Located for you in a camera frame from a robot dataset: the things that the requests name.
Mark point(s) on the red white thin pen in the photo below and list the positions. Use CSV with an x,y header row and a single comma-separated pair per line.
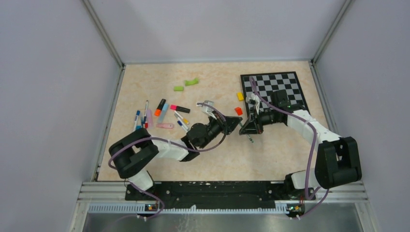
x,y
145,114

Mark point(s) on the blue white marker far left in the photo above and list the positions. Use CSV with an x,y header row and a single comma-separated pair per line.
x,y
136,120

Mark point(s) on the green block right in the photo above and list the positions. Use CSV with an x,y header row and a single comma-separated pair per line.
x,y
191,82

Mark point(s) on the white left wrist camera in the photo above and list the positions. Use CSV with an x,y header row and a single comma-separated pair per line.
x,y
206,108

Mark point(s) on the pink pastel highlighter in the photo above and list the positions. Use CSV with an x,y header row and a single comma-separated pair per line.
x,y
149,118

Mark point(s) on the green block left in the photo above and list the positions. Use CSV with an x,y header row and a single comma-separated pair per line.
x,y
178,88

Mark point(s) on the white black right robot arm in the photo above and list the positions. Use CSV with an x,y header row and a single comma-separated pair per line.
x,y
333,160

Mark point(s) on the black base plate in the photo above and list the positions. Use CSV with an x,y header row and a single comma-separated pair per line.
x,y
217,194

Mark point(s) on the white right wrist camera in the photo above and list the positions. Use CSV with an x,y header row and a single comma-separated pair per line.
x,y
253,100

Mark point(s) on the black grey chessboard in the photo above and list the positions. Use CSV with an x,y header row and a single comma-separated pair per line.
x,y
267,83

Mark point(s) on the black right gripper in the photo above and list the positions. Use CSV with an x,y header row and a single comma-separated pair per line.
x,y
252,125

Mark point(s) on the light blue highlighter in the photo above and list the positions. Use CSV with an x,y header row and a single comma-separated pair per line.
x,y
163,113

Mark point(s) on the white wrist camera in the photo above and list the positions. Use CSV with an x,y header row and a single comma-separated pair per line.
x,y
206,108
253,100

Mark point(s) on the pink black highlighter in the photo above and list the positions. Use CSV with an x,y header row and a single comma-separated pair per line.
x,y
180,108

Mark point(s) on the green block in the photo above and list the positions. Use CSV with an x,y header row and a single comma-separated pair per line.
x,y
178,88
191,82

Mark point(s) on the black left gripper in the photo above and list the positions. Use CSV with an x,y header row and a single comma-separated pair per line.
x,y
230,123

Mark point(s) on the pink translucent pen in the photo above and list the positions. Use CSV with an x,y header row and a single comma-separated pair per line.
x,y
167,126

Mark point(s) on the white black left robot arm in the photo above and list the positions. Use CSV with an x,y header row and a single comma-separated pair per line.
x,y
131,154

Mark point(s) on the orange black highlighter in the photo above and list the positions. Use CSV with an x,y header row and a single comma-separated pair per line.
x,y
160,107

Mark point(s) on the green thin pen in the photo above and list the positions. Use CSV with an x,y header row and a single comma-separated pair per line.
x,y
247,135

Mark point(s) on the yellow block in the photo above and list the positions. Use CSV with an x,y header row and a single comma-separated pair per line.
x,y
240,96

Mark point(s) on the orange red block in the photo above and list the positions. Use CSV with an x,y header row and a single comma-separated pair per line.
x,y
238,111

